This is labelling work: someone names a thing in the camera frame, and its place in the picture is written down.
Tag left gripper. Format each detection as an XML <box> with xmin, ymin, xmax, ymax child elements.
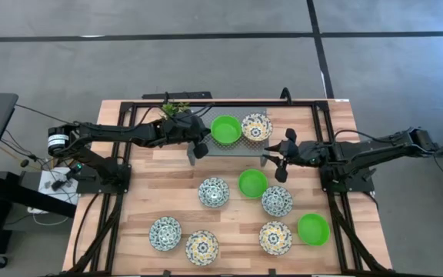
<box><xmin>163</xmin><ymin>115</ymin><xmax>212</xmax><ymax>160</ymax></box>

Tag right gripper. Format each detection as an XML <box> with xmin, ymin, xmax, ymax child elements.
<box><xmin>264</xmin><ymin>128</ymin><xmax>328</xmax><ymax>184</ymax></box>

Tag green plastic mini bowl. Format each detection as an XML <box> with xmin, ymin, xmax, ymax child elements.
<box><xmin>238</xmin><ymin>168</ymin><xmax>269</xmax><ymax>200</ymax></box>
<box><xmin>210</xmin><ymin>115</ymin><xmax>243</xmax><ymax>146</ymax></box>
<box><xmin>297</xmin><ymin>212</ymin><xmax>331</xmax><ymax>247</ymax></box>

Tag yellow patterned mini bowl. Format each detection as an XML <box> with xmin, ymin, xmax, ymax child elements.
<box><xmin>258</xmin><ymin>220</ymin><xmax>294</xmax><ymax>256</ymax></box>
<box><xmin>241</xmin><ymin>112</ymin><xmax>274</xmax><ymax>142</ymax></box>
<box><xmin>185</xmin><ymin>229</ymin><xmax>220</xmax><ymax>267</ymax></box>

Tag teal patterned mini bowl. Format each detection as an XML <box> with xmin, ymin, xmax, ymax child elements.
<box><xmin>198</xmin><ymin>176</ymin><xmax>231</xmax><ymax>209</ymax></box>
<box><xmin>261</xmin><ymin>185</ymin><xmax>295</xmax><ymax>218</ymax></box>
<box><xmin>148</xmin><ymin>215</ymin><xmax>183</xmax><ymax>252</ymax></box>

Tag grey perforated metal shelf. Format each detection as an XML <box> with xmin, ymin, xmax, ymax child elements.
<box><xmin>186</xmin><ymin>105</ymin><xmax>268</xmax><ymax>167</ymax></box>

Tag small potted green plant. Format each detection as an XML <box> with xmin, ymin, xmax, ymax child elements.
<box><xmin>162</xmin><ymin>101</ymin><xmax>192</xmax><ymax>118</ymax></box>

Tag black power strip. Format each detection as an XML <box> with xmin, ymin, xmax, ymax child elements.
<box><xmin>142</xmin><ymin>91</ymin><xmax>214</xmax><ymax>100</ymax></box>

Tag white power strip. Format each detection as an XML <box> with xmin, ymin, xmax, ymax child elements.
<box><xmin>38</xmin><ymin>167</ymin><xmax>80</xmax><ymax>205</ymax></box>

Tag black aluminium table frame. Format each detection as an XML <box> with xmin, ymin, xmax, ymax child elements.
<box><xmin>67</xmin><ymin>100</ymin><xmax>394</xmax><ymax>277</ymax></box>

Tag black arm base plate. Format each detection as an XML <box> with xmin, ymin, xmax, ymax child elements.
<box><xmin>77</xmin><ymin>163</ymin><xmax>132</xmax><ymax>195</ymax></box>
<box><xmin>319</xmin><ymin>165</ymin><xmax>376</xmax><ymax>193</ymax></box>

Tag thick black cable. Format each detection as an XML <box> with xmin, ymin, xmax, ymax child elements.
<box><xmin>72</xmin><ymin>192</ymin><xmax>102</xmax><ymax>270</ymax></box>

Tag white cable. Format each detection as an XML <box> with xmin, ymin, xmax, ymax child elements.
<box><xmin>32</xmin><ymin>209</ymin><xmax>71</xmax><ymax>227</ymax></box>

